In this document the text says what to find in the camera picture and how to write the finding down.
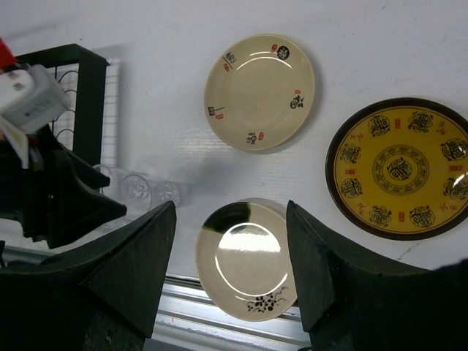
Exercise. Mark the clear glass cup front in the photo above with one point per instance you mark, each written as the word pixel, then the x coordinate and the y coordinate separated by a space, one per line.
pixel 163 191

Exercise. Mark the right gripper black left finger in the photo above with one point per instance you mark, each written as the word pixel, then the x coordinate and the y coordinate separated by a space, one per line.
pixel 103 295

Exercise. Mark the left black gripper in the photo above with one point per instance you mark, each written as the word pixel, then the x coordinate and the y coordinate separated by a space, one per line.
pixel 57 199

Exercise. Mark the black yellow ornate plate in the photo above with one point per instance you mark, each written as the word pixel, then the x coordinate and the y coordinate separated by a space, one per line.
pixel 398 169

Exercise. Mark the black wire dish rack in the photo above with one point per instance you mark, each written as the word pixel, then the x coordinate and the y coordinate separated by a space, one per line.
pixel 90 94

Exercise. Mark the cream plate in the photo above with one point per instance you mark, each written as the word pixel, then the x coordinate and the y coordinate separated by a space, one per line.
pixel 243 261
pixel 260 92

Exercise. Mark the clear glass cup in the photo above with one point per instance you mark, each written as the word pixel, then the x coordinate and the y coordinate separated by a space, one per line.
pixel 115 175
pixel 163 191
pixel 134 192

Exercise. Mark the aluminium rail frame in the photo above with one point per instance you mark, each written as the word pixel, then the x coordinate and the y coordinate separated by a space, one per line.
pixel 188 319

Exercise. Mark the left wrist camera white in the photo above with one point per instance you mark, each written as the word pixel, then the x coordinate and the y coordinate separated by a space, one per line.
pixel 31 98

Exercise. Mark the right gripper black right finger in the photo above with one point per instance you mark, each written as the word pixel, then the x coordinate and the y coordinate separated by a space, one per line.
pixel 351 298

